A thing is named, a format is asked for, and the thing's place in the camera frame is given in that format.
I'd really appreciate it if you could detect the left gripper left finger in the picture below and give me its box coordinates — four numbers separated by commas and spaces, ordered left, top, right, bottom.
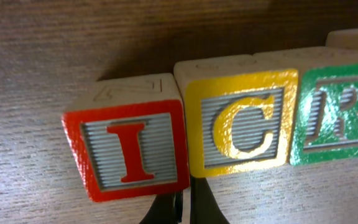
140, 191, 183, 224

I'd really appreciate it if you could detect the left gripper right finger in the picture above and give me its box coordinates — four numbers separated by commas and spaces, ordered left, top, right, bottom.
190, 176, 229, 224

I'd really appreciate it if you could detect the red I block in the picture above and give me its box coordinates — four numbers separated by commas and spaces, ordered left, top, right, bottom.
62, 73, 190, 202

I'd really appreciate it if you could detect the yellow C block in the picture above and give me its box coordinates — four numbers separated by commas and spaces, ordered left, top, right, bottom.
173, 55, 298, 178

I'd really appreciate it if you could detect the green R block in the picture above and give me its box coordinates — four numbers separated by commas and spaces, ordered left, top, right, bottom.
253, 46, 358, 167

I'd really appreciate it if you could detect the red A block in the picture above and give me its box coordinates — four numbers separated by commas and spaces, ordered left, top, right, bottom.
325, 28, 358, 50

